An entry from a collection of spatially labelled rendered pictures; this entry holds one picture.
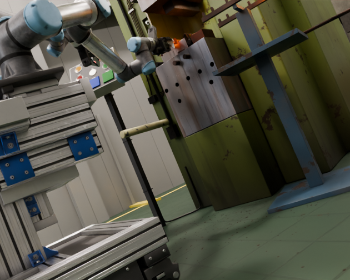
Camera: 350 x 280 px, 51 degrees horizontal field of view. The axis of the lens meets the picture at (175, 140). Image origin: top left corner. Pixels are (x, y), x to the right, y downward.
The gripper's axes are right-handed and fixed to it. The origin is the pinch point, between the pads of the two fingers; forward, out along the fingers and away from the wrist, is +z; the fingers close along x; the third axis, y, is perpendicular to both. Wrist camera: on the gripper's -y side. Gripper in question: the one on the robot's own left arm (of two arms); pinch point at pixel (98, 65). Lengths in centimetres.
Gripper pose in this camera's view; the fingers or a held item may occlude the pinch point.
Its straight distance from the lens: 230.1
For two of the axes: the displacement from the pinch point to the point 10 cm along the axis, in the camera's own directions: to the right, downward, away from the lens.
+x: -9.0, 3.8, 2.2
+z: 3.8, 4.2, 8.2
